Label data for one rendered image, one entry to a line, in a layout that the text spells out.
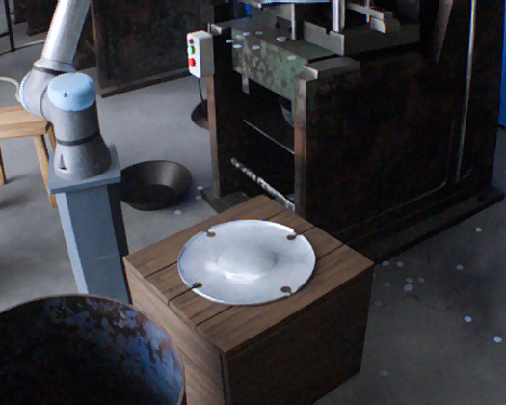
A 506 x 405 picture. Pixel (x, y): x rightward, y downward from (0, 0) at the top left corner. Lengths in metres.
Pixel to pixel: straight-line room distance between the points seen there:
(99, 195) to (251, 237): 0.39
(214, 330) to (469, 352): 0.76
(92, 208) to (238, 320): 0.53
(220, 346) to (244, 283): 0.18
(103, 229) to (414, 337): 0.86
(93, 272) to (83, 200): 0.22
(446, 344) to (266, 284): 0.61
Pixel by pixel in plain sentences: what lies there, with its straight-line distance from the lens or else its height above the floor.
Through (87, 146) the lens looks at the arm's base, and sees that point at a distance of 1.50.
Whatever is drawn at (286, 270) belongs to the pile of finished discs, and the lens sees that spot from 1.31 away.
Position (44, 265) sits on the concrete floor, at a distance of 2.03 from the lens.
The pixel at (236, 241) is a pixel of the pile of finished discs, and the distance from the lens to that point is 1.40.
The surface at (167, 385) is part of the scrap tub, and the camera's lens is 1.12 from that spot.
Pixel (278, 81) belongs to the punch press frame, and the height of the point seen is 0.54.
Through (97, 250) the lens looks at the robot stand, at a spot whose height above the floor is 0.24.
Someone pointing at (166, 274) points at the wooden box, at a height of 0.35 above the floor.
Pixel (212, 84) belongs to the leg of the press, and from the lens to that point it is 1.96.
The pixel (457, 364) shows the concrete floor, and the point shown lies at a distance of 1.64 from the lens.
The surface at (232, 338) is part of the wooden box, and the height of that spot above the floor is 0.35.
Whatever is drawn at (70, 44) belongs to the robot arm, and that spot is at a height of 0.74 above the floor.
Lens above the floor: 1.17
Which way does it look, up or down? 32 degrees down
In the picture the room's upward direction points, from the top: 2 degrees counter-clockwise
